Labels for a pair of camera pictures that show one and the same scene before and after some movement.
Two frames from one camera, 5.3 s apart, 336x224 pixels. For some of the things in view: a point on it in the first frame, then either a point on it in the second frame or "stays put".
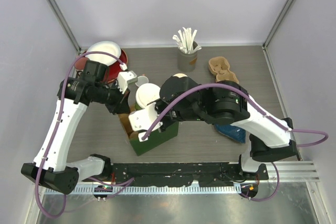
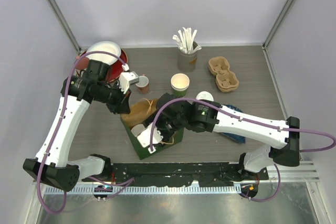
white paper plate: (107, 46) stays put
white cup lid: (146, 93) to (136, 129)
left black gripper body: (114, 98) stays put
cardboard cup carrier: (219, 66) stays put
